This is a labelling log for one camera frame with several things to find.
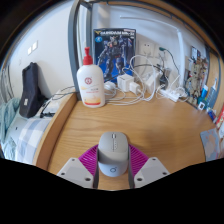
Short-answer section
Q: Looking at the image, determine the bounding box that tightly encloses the white red-pump lotion bottle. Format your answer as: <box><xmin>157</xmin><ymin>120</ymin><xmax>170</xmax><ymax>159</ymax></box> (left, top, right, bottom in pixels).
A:
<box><xmin>76</xmin><ymin>46</ymin><xmax>107</xmax><ymax>109</ymax></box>

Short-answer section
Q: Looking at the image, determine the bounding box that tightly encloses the bed with plaid bedding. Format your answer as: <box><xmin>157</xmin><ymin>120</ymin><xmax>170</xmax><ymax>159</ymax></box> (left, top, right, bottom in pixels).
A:
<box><xmin>0</xmin><ymin>98</ymin><xmax>54</xmax><ymax>164</ymax></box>

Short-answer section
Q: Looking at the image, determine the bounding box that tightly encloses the colourful picture box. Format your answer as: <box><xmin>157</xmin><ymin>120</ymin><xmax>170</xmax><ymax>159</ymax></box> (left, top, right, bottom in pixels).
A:
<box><xmin>189</xmin><ymin>45</ymin><xmax>210</xmax><ymax>88</ymax></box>

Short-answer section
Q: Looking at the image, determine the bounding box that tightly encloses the robot model kit box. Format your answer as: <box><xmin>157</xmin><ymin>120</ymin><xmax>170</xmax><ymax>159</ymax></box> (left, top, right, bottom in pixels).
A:
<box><xmin>92</xmin><ymin>27</ymin><xmax>137</xmax><ymax>84</ymax></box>

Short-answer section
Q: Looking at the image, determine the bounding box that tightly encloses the white blue tube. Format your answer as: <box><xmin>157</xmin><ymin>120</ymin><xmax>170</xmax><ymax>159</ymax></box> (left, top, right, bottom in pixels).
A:
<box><xmin>199</xmin><ymin>84</ymin><xmax>209</xmax><ymax>104</ymax></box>

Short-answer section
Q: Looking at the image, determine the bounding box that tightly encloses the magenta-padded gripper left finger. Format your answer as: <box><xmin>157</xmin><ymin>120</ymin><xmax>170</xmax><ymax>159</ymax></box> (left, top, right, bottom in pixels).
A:
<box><xmin>56</xmin><ymin>143</ymin><xmax>101</xmax><ymax>190</ymax></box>

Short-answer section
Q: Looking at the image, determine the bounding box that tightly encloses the white wall socket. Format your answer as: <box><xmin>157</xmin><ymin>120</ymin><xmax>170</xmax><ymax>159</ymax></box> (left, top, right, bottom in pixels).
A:
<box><xmin>138</xmin><ymin>40</ymin><xmax>156</xmax><ymax>58</ymax></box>

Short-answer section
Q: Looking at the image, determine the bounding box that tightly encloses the large white charger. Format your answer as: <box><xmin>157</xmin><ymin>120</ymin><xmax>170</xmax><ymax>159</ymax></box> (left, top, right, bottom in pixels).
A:
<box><xmin>116</xmin><ymin>73</ymin><xmax>134</xmax><ymax>93</ymax></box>

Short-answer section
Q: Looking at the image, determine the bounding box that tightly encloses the grey metal frame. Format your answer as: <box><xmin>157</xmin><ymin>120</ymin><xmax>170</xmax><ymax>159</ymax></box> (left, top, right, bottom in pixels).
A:
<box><xmin>67</xmin><ymin>0</ymin><xmax>95</xmax><ymax>101</ymax></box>

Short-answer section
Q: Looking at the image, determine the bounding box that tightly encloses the white power strip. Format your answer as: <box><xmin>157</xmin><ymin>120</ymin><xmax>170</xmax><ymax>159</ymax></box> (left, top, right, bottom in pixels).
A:
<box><xmin>156</xmin><ymin>88</ymin><xmax>181</xmax><ymax>103</ymax></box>

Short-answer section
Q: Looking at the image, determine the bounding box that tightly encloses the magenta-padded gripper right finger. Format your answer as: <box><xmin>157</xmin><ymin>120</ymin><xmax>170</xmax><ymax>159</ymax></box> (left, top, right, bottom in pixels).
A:
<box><xmin>127</xmin><ymin>143</ymin><xmax>171</xmax><ymax>190</ymax></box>

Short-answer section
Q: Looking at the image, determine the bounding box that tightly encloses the small white charger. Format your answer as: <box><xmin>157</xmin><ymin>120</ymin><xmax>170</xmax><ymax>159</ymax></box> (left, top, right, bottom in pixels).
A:
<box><xmin>129</xmin><ymin>81</ymin><xmax>142</xmax><ymax>96</ymax></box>

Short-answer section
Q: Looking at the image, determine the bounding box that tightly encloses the small white cube clock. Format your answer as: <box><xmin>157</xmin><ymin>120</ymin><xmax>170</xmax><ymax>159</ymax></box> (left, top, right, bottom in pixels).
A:
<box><xmin>197</xmin><ymin>100</ymin><xmax>207</xmax><ymax>111</ymax></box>

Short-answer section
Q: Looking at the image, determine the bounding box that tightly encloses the grey computer mouse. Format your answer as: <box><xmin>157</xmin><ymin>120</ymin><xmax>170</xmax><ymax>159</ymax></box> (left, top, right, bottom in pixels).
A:
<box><xmin>97</xmin><ymin>131</ymin><xmax>130</xmax><ymax>178</ymax></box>

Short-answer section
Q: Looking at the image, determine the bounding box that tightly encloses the tan robot figure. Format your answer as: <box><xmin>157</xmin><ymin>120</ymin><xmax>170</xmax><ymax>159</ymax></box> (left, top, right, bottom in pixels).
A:
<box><xmin>185</xmin><ymin>71</ymin><xmax>202</xmax><ymax>105</ymax></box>

